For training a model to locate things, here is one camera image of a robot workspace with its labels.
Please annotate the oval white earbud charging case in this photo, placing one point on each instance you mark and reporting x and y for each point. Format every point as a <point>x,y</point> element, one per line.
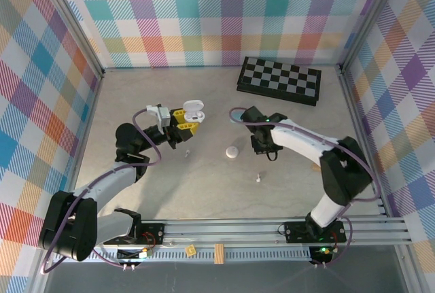
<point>193,106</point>

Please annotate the small white round earbud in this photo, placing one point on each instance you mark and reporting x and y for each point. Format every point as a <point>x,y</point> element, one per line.
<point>200,115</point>

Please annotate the round white earbud charging case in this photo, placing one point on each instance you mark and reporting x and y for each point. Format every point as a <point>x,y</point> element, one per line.
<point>232,152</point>

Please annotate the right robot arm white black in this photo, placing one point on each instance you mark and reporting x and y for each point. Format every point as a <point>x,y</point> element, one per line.
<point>299,140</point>

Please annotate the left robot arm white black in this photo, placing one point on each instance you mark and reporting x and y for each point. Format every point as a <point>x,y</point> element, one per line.
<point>108,179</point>

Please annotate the folded black white chessboard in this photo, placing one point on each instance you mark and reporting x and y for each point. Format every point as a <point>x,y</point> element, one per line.
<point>278,79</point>

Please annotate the small black controller board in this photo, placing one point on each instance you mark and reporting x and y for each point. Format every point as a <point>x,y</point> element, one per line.
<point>323,254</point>
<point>134,255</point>

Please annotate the yellow letter tile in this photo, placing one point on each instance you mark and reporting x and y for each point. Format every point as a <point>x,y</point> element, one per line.
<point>190,250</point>

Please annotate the small wooden block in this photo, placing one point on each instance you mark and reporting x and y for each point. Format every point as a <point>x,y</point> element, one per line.
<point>219,254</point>

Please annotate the aluminium side floor rail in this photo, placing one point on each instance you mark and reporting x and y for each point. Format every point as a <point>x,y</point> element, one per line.
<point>363,123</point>
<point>87,119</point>

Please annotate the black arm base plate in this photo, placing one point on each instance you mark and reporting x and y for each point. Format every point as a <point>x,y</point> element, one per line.
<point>153,233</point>
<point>295,232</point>

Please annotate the long aluminium base rail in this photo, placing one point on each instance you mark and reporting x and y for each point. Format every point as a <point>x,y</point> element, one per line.
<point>221,230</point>

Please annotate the aluminium frame post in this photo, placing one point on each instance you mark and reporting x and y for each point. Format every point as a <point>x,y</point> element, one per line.
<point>369,17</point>
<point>73,21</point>

